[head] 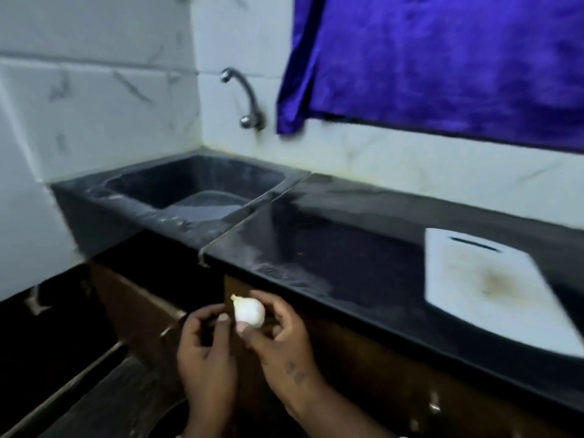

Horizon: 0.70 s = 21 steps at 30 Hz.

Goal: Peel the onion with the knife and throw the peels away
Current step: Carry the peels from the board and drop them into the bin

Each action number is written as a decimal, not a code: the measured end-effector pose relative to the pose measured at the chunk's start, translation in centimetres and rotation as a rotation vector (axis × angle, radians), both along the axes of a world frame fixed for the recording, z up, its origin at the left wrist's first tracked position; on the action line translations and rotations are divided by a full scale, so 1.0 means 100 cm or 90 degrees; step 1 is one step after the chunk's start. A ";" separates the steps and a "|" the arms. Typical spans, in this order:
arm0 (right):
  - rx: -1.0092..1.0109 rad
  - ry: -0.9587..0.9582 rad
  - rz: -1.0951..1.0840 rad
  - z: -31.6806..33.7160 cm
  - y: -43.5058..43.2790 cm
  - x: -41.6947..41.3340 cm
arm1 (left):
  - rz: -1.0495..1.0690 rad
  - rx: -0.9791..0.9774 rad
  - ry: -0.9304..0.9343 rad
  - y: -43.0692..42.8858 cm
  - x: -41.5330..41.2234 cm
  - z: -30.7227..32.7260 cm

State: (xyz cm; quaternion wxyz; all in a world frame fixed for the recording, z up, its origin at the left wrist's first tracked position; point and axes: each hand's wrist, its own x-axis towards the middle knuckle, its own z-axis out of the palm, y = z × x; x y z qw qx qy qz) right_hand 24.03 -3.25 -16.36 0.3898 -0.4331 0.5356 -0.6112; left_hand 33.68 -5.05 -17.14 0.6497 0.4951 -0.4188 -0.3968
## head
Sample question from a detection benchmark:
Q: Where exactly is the person's right hand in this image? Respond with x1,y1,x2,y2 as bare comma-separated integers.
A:
236,289,328,414

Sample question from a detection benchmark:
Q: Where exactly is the person's left hand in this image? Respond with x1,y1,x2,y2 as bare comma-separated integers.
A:
176,304,239,409

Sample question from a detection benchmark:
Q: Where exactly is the white garlic bulb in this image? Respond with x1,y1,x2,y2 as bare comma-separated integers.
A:
230,294,266,329

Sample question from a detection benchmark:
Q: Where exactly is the person's left forearm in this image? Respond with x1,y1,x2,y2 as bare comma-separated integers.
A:
184,403,239,438

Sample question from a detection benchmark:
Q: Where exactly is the person's right forearm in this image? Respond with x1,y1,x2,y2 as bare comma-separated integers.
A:
284,382,397,438

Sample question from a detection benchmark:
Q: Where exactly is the brown wooden cabinet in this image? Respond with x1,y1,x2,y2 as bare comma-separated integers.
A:
88,261,584,438

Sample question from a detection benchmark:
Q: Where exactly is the black stone sink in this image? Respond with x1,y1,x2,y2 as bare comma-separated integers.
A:
50,149,312,258

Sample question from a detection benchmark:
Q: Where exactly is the white plastic cutting board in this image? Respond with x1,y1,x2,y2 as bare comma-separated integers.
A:
424,227,584,359

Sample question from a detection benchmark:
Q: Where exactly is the blue satin curtain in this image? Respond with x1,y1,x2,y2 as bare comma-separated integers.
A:
276,0,584,154

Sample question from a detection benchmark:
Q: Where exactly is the metal wall tap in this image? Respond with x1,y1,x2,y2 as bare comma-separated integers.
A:
220,67,267,132

